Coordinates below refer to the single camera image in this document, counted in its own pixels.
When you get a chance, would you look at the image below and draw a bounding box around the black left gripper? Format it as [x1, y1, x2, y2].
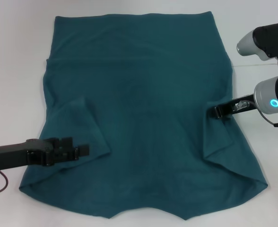
[0, 136, 90, 172]

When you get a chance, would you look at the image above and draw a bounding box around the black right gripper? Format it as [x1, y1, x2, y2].
[214, 94, 257, 119]

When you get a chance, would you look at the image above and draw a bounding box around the teal blue shirt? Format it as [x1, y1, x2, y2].
[18, 11, 269, 215]

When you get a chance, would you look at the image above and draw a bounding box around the silver cable plug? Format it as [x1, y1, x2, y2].
[235, 100, 251, 111]

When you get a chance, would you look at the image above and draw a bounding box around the grey cable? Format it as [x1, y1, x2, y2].
[256, 108, 278, 128]

